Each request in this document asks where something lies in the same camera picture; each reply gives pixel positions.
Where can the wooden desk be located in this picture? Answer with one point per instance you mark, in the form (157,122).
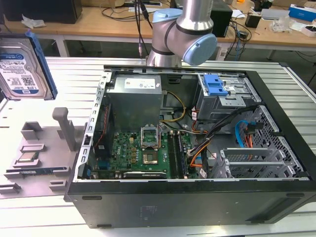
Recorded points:
(111,27)

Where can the black graphics card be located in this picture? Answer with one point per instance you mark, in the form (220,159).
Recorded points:
(145,175)

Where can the grey power supply unit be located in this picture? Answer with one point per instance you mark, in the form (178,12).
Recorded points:
(133,103)

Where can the hard disk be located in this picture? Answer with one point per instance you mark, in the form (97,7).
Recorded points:
(17,71)

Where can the large black box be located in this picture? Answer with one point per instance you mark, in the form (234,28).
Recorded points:
(49,11)

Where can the blue cardboard box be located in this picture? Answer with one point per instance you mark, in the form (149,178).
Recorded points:
(303,11)

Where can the black case fan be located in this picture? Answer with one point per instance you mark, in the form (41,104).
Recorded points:
(103,133)

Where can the blue drive bay latch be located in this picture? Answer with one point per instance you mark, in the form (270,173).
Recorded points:
(213,85)

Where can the installed RAM stick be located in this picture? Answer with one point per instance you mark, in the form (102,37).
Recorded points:
(183,158)

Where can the black desktop computer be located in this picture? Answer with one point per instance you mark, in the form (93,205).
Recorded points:
(222,22)

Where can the small black box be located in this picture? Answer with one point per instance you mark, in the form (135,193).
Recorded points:
(253,21)

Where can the black open PC case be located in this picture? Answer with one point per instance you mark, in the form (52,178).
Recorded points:
(172,209)

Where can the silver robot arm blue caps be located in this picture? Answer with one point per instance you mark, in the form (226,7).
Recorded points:
(172,37)

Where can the silver CPU chip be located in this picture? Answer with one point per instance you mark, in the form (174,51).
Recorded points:
(28,157)

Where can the crumpled white plastic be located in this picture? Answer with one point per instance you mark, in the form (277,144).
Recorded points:
(33,21)

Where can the grey parts rack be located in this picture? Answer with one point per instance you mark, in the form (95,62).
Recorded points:
(53,155)

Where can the metal drive cage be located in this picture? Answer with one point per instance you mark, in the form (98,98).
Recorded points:
(222,106)

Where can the white open box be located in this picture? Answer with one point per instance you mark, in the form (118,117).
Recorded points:
(309,30)

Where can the green motherboard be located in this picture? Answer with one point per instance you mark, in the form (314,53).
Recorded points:
(123,148)

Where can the silver disk bay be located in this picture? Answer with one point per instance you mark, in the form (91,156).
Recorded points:
(251,160)

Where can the blue RAM stick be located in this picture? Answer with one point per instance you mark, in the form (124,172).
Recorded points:
(37,170)

